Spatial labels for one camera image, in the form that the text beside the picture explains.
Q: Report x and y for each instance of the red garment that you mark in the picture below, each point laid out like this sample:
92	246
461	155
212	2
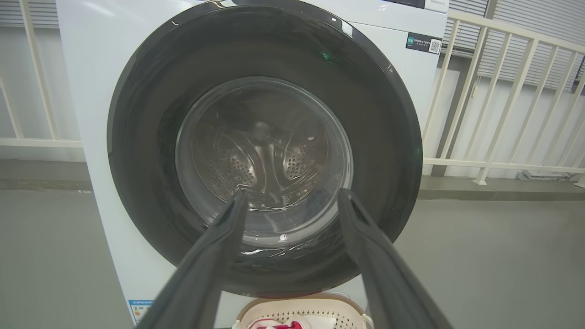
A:
292	323

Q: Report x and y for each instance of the dark round washer door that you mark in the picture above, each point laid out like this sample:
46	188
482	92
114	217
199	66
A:
146	137

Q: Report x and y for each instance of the cream perforated laundry basket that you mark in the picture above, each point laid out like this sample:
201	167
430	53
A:
283	305

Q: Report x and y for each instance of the stainless steel washing machine drum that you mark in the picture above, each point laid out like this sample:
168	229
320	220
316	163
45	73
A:
233	169

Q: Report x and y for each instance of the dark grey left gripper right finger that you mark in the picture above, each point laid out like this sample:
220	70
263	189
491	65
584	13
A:
388	278

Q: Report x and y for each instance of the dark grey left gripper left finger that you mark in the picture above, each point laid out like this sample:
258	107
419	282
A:
196	278

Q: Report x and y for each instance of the black QR code sticker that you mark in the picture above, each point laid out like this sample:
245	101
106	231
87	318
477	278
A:
424	43

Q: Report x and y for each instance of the white front-load washing machine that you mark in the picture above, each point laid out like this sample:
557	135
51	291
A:
87	68

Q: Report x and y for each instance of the cream metal railing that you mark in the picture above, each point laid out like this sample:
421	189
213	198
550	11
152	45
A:
493	105

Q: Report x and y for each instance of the black washing machine display panel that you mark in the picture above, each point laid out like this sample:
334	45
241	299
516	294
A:
404	2

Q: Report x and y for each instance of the blue energy label sticker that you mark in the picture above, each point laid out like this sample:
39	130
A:
139	310

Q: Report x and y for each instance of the grey metal floor piece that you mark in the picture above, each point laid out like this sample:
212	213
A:
544	175

